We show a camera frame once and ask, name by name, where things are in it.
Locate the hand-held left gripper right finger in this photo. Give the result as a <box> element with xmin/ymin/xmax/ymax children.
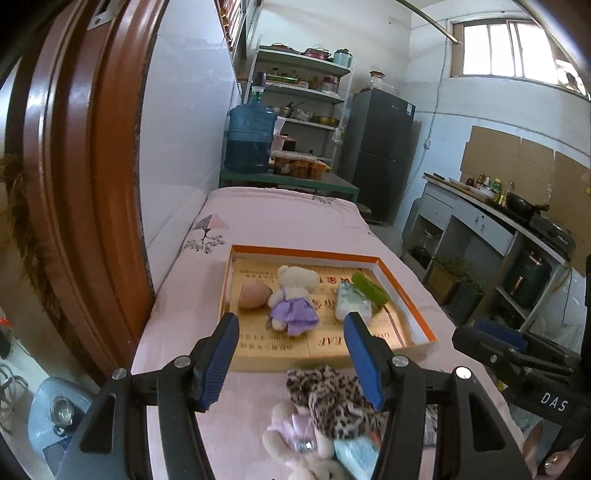
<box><xmin>342</xmin><ymin>312</ymin><xmax>536</xmax><ymax>480</ymax></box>

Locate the mint green tissue pack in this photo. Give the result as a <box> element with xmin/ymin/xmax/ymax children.
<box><xmin>332</xmin><ymin>435</ymin><xmax>385</xmax><ymax>480</ymax></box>

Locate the kitchen counter cabinet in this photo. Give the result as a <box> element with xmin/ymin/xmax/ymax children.
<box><xmin>401</xmin><ymin>174</ymin><xmax>575</xmax><ymax>352</ymax></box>

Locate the cardboard wall sheet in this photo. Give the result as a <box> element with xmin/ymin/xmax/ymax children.
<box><xmin>517</xmin><ymin>138</ymin><xmax>558</xmax><ymax>205</ymax></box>
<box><xmin>462</xmin><ymin>126</ymin><xmax>522</xmax><ymax>186</ymax></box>
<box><xmin>551</xmin><ymin>152</ymin><xmax>591</xmax><ymax>234</ymax></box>

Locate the planter crate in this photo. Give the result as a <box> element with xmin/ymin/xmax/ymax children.
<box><xmin>427</xmin><ymin>261</ymin><xmax>462</xmax><ymax>304</ymax></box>
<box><xmin>450</xmin><ymin>277</ymin><xmax>486</xmax><ymax>325</ymax></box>

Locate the metal pipe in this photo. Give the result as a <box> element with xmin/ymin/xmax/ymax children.
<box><xmin>401</xmin><ymin>0</ymin><xmax>462</xmax><ymax>45</ymax></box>

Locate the purple dress teddy bear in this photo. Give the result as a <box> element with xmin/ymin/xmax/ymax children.
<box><xmin>267</xmin><ymin>265</ymin><xmax>322</xmax><ymax>336</ymax></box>

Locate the glass jar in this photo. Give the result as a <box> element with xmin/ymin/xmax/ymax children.
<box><xmin>369</xmin><ymin>71</ymin><xmax>398</xmax><ymax>93</ymax></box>

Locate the row of orange jars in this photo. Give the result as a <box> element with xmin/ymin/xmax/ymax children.
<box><xmin>272</xmin><ymin>154</ymin><xmax>332</xmax><ymax>182</ymax></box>

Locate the orange-rimmed cardboard box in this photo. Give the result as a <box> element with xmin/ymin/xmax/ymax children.
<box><xmin>221</xmin><ymin>244</ymin><xmax>438</xmax><ymax>374</ymax></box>

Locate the pink dress teddy bear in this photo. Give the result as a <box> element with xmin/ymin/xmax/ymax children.
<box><xmin>262</xmin><ymin>401</ymin><xmax>352</xmax><ymax>480</ymax></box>

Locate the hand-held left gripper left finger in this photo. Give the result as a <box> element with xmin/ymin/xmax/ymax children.
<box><xmin>55</xmin><ymin>312</ymin><xmax>241</xmax><ymax>480</ymax></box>

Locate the peach plush ball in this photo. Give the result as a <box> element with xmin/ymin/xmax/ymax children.
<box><xmin>238</xmin><ymin>282</ymin><xmax>271</xmax><ymax>309</ymax></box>

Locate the window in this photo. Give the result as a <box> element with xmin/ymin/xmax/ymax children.
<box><xmin>450</xmin><ymin>18</ymin><xmax>591</xmax><ymax>100</ymax></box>

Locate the wooden door frame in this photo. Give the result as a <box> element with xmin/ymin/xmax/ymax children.
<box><xmin>4</xmin><ymin>0</ymin><xmax>169</xmax><ymax>384</ymax></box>

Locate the blue electric fan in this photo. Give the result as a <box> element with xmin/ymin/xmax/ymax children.
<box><xmin>28</xmin><ymin>377</ymin><xmax>94</xmax><ymax>468</ymax></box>

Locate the row of condiment bottles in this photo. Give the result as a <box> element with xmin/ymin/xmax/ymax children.
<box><xmin>466</xmin><ymin>173</ymin><xmax>515</xmax><ymax>200</ymax></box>

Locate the dark refrigerator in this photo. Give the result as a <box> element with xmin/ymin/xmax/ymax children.
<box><xmin>339</xmin><ymin>88</ymin><xmax>416</xmax><ymax>223</ymax></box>

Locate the person's right hand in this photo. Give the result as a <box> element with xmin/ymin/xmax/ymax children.
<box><xmin>524</xmin><ymin>421</ymin><xmax>561</xmax><ymax>478</ymax></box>

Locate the black wok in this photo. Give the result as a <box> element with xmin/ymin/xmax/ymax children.
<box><xmin>505</xmin><ymin>191</ymin><xmax>551</xmax><ymax>219</ymax></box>

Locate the green table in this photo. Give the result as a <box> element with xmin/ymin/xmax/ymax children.
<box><xmin>219</xmin><ymin>167</ymin><xmax>361</xmax><ymax>202</ymax></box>

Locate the metal shelf rack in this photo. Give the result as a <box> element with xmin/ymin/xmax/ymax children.
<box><xmin>240</xmin><ymin>45</ymin><xmax>355</xmax><ymax>172</ymax></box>

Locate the dried brown plant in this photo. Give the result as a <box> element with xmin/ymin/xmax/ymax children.
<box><xmin>0</xmin><ymin>154</ymin><xmax>57</xmax><ymax>315</ymax></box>

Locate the gas stove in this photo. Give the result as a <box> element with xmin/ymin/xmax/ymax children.
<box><xmin>527</xmin><ymin>215</ymin><xmax>578</xmax><ymax>256</ymax></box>

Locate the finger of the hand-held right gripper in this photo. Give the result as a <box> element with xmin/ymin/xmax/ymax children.
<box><xmin>455</xmin><ymin>325</ymin><xmax>546</xmax><ymax>393</ymax></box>
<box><xmin>475</xmin><ymin>318</ymin><xmax>580</xmax><ymax>367</ymax></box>

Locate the dark green cooking pot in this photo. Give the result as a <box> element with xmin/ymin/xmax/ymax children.
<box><xmin>502</xmin><ymin>250</ymin><xmax>553</xmax><ymax>311</ymax></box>

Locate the green patterned tissue pack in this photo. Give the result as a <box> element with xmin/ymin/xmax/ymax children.
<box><xmin>334</xmin><ymin>281</ymin><xmax>374</xmax><ymax>322</ymax></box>

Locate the wooden cutting board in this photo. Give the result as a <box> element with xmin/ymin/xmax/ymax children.
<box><xmin>425</xmin><ymin>173</ymin><xmax>481</xmax><ymax>195</ymax></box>

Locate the leopard print scarf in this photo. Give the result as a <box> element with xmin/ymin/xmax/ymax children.
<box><xmin>285</xmin><ymin>366</ymin><xmax>391</xmax><ymax>440</ymax></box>

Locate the blue water jug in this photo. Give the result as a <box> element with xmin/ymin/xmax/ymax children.
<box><xmin>224</xmin><ymin>71</ymin><xmax>279</xmax><ymax>175</ymax></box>

